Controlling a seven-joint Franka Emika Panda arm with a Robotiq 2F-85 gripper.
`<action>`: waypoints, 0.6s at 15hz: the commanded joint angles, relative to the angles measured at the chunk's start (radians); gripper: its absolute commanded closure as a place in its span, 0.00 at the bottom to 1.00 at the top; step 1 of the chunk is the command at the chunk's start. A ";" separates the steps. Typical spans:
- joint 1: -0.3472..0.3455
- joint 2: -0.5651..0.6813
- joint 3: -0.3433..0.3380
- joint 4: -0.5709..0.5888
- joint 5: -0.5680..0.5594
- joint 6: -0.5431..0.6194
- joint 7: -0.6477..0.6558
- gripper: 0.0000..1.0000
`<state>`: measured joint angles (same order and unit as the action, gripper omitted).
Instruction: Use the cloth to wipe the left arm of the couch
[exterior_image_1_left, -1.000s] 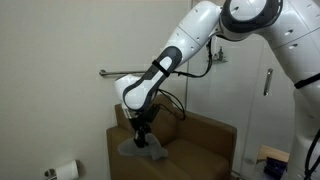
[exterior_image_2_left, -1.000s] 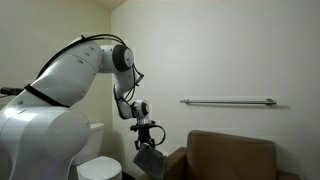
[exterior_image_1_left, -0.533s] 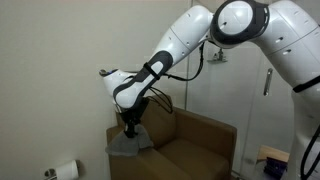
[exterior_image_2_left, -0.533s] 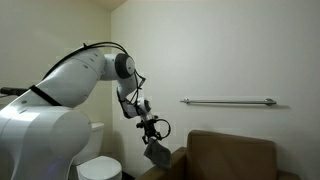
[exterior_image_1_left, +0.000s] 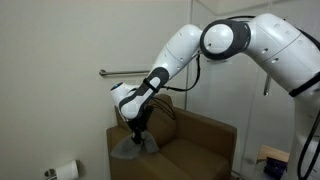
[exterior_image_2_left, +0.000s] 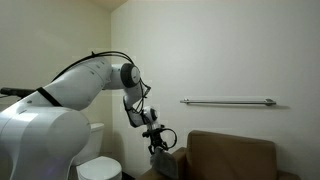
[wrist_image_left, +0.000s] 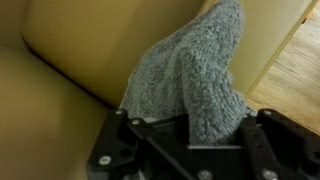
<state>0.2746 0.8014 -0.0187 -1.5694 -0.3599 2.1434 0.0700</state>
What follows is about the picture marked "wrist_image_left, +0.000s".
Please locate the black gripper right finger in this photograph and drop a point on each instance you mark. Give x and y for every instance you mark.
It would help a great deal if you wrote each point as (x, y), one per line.
(280, 146)

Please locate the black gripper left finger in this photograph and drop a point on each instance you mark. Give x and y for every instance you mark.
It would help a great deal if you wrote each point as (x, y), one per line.
(113, 146)

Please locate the grey terry cloth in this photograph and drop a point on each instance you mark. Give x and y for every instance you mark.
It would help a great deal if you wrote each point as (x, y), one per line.
(200, 76)

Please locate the brown cardboard box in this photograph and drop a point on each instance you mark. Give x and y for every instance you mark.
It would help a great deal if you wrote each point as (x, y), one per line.
(83, 50)

